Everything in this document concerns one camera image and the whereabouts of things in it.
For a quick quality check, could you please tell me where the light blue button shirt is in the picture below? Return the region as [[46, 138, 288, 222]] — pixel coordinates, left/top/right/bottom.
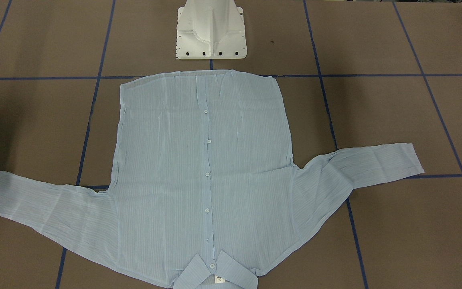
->
[[0, 70, 424, 289]]

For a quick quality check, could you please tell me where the brown paper table cover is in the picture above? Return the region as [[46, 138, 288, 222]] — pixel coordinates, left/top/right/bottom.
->
[[0, 0, 462, 289]]

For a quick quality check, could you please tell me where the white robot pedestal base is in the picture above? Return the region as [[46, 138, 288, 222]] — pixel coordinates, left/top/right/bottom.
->
[[175, 0, 247, 60]]

